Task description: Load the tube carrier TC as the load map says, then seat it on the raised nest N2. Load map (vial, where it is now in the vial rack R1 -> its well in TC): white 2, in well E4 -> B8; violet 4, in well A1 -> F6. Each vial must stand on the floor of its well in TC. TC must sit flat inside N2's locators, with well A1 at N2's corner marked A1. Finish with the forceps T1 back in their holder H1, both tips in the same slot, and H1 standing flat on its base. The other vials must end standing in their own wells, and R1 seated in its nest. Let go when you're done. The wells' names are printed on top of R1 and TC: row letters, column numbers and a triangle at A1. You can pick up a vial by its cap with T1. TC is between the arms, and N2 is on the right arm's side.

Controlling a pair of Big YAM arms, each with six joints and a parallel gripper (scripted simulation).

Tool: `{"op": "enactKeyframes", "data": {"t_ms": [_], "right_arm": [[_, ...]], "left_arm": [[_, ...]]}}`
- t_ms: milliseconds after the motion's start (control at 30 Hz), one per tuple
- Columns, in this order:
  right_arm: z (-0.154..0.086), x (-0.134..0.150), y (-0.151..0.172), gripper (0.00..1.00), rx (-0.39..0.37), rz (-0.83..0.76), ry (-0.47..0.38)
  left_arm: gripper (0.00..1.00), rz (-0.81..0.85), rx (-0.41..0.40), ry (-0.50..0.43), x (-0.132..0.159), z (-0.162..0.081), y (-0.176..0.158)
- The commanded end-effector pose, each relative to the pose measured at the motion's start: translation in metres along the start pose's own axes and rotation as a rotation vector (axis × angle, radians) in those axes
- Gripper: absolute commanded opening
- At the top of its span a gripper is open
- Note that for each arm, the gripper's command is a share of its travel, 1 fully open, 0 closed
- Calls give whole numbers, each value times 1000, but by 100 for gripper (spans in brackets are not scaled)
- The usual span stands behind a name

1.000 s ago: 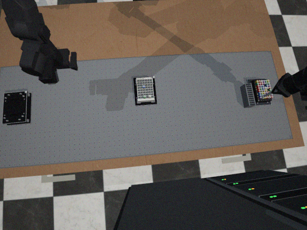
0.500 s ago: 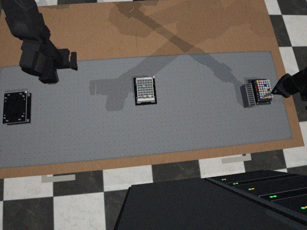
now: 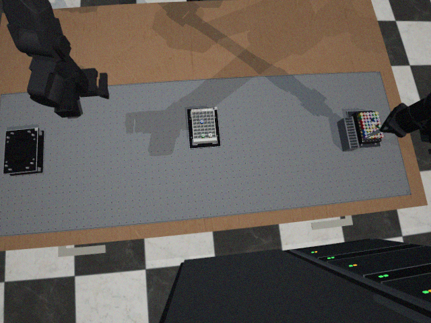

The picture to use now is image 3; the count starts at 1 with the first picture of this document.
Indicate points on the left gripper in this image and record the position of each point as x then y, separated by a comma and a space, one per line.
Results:
399, 116

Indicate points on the white grid rack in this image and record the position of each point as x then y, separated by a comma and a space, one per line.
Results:
207, 127

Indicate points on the black rack of coloured-cap vials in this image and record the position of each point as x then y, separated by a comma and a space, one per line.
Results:
358, 131

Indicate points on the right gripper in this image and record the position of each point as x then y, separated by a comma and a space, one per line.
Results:
94, 90

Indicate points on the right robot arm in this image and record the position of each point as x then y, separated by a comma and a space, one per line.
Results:
36, 32

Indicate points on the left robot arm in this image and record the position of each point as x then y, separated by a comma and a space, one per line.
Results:
420, 111

